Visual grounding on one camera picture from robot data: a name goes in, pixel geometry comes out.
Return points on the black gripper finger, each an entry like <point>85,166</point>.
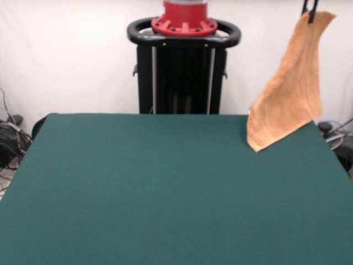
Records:
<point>304,6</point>
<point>314,11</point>

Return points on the orange terry towel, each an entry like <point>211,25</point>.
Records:
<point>292,91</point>

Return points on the grey stand base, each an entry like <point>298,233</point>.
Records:
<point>335,140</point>

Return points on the dark green table cloth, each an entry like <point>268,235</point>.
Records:
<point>138,193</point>

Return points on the small black device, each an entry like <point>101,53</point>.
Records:
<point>15,119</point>

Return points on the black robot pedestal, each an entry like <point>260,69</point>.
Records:
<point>190,69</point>

